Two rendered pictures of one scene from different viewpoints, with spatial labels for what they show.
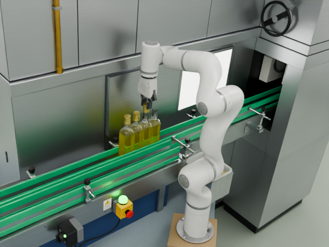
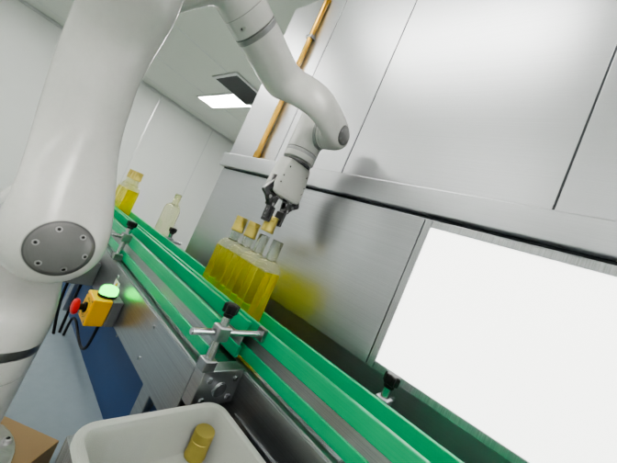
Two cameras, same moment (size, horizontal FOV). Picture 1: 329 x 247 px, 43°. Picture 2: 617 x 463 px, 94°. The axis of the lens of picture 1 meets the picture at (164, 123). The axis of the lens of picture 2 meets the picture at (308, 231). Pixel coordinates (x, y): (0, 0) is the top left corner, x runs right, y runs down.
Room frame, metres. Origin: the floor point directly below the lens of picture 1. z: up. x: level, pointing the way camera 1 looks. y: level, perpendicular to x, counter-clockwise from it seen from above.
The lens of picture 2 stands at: (1.83, -0.66, 1.33)
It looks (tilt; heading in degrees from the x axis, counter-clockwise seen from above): 3 degrees up; 84
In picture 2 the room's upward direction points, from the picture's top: 24 degrees clockwise
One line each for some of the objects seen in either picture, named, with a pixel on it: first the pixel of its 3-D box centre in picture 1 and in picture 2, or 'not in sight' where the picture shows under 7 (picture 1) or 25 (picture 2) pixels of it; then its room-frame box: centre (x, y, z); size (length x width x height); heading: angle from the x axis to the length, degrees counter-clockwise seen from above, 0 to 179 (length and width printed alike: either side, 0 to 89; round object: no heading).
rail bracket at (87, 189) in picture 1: (90, 194); (116, 238); (1.39, 0.29, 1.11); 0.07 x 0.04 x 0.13; 43
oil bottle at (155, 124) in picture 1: (152, 135); (252, 299); (1.85, 0.06, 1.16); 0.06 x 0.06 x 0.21; 43
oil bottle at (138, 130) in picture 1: (134, 141); (229, 281); (1.77, 0.14, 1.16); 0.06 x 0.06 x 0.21; 42
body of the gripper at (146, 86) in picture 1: (148, 84); (289, 179); (1.81, 0.10, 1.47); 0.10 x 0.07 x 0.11; 43
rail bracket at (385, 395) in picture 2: (190, 118); (383, 408); (2.14, -0.15, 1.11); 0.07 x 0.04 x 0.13; 43
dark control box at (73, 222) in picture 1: (71, 232); (80, 268); (1.30, 0.36, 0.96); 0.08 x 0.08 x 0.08; 43
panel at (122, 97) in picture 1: (174, 86); (390, 287); (2.12, -0.04, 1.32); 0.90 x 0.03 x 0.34; 133
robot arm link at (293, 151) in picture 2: (148, 71); (299, 158); (1.81, 0.10, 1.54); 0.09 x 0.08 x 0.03; 43
